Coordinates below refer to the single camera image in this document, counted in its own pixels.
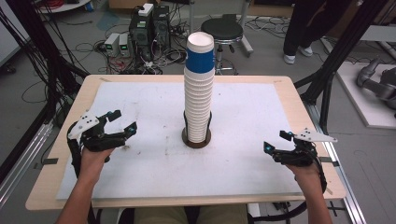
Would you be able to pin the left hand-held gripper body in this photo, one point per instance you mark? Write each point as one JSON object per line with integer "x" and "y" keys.
{"x": 93, "y": 140}

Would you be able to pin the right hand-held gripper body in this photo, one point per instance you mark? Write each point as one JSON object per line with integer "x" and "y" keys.
{"x": 299, "y": 155}

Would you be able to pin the brown round cup holder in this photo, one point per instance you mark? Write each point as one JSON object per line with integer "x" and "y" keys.
{"x": 196, "y": 145}

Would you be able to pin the stack of paper cups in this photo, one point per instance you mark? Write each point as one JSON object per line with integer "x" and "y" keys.
{"x": 199, "y": 93}

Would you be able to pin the person's right hand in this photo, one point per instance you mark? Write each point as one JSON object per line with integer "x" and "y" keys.
{"x": 306, "y": 175}

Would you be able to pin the person's left hand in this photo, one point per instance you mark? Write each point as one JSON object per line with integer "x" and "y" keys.
{"x": 93, "y": 163}

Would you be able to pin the white table mat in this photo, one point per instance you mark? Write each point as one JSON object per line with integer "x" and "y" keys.
{"x": 140, "y": 102}

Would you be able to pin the black tape strip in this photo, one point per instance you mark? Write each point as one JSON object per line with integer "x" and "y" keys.
{"x": 50, "y": 161}

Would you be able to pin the grey power supply box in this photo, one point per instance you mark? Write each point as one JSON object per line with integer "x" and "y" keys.
{"x": 112, "y": 43}
{"x": 124, "y": 44}

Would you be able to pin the white floor platform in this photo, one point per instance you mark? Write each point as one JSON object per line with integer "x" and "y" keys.
{"x": 364, "y": 105}

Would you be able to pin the black computer tower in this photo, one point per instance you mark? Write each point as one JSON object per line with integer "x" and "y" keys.
{"x": 141, "y": 34}
{"x": 162, "y": 26}

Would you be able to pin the person's khaki trouser legs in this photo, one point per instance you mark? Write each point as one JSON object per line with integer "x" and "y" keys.
{"x": 155, "y": 215}

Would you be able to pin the white box on tower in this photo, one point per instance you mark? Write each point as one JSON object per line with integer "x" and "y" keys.
{"x": 146, "y": 9}

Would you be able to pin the white round table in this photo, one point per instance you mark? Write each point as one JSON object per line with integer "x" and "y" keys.
{"x": 62, "y": 6}

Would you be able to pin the black round stool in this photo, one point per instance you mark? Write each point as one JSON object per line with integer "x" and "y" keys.
{"x": 221, "y": 28}

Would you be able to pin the aluminium floor rail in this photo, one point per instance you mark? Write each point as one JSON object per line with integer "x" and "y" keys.
{"x": 345, "y": 186}
{"x": 21, "y": 158}

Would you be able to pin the black metal frame post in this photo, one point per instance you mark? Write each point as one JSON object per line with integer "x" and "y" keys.
{"x": 342, "y": 46}

